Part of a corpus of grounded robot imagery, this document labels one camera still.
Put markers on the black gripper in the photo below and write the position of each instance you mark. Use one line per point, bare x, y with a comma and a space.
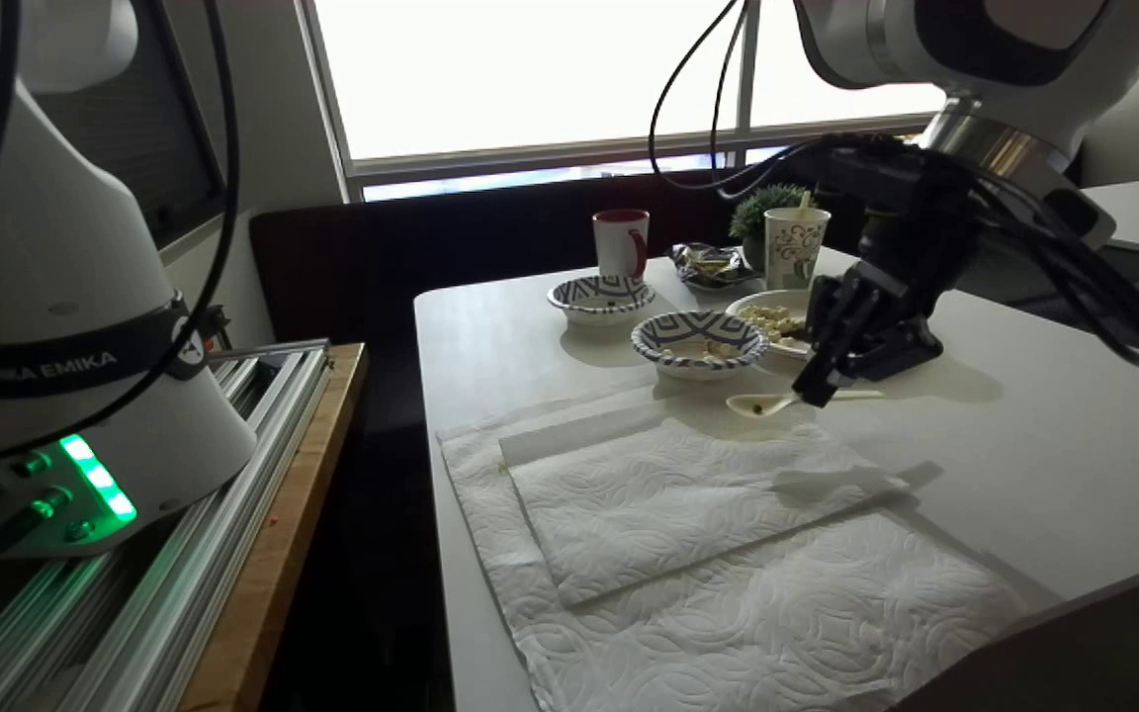
915, 218

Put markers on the cream plastic spoon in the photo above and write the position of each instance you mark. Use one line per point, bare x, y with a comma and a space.
765, 404

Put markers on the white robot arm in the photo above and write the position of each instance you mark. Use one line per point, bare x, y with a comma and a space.
1021, 85

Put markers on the near blue patterned bowl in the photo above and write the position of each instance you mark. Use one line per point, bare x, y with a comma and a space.
698, 346

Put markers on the blue patterned bowl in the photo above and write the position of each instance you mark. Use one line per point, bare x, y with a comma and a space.
698, 346
602, 299

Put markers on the far blue patterned bowl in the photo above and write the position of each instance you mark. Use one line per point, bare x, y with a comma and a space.
602, 299

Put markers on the white plate with popcorn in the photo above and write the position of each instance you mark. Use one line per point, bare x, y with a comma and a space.
780, 317

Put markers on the patterned paper cup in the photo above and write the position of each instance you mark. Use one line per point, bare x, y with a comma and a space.
791, 245

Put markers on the small green plant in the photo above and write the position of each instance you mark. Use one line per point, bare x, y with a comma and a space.
748, 218

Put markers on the black snack bag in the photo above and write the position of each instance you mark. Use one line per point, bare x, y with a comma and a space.
714, 267

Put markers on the large white paper towel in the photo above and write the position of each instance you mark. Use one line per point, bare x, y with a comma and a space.
849, 615

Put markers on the folded white paper towel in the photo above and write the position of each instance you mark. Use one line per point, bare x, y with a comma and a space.
635, 495

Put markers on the dark bench seat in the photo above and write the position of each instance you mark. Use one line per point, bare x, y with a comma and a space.
1029, 421

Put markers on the wooden side board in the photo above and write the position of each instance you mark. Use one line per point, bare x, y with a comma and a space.
250, 624

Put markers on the white mug red handle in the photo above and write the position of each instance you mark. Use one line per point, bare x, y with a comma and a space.
623, 245

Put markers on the window frame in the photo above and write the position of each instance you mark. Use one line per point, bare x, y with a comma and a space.
443, 96

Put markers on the aluminium rail frame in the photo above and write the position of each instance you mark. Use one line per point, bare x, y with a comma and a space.
127, 631

